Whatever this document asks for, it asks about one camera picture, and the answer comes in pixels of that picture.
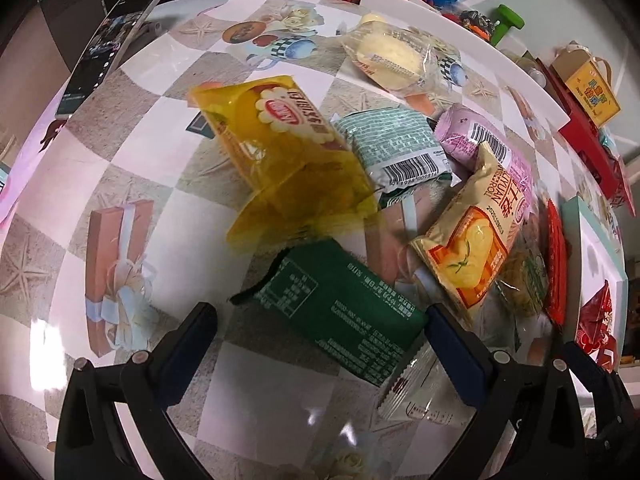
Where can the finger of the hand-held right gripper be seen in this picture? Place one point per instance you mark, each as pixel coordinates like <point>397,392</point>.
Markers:
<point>595,380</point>

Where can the white cardboard box of items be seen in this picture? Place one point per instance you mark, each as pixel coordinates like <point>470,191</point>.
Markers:
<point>475,45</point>

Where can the teal brick-print snack packet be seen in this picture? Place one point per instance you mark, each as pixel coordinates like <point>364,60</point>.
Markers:
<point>390,140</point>

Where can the smartphone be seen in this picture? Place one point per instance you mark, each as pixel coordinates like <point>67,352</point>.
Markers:
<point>100,50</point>

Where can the long red snack packet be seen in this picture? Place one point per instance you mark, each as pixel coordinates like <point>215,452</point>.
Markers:
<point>556,260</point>

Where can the clear plastic ball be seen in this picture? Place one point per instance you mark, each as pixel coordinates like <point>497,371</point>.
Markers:
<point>530,67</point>

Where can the red peanut snack bag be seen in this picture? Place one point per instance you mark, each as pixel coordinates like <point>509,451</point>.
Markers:
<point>597,320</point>

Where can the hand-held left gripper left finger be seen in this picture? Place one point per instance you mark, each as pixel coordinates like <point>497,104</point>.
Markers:
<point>187,345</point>

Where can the green cartoon snack packet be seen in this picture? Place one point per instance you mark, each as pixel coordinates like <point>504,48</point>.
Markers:
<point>525,280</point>

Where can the pink snack packet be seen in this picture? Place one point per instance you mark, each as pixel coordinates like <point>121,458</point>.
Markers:
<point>465,130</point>

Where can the clear packet of yellow cakes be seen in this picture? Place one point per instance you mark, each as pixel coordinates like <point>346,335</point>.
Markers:
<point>390,50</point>

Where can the clear crimped snack packet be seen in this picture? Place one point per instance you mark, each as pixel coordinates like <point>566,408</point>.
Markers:
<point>415,395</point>

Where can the green rimmed white tray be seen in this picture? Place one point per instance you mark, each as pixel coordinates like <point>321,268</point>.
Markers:
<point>592,240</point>

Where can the red patterned box lid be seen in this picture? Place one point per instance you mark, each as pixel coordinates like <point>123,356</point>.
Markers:
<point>620,182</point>

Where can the green dumbbell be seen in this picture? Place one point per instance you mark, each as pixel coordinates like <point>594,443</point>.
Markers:
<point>507,22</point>

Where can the yellow transparent snack packet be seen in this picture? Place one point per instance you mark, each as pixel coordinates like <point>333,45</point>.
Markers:
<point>280,160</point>

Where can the colourful toy pile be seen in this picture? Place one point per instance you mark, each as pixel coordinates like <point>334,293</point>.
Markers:
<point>470,20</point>

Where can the checkered printed tablecloth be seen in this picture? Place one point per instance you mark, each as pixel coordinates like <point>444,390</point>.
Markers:
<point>150,160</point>

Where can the dark green snack packet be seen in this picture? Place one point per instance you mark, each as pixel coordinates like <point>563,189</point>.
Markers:
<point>340,305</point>

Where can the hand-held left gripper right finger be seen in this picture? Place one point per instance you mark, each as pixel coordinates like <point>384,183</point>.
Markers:
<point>450,345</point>

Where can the red gift box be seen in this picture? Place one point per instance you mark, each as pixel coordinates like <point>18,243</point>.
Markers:
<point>585,135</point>

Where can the cream swiss roll packet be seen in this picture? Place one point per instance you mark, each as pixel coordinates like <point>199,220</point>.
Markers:
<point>475,240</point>

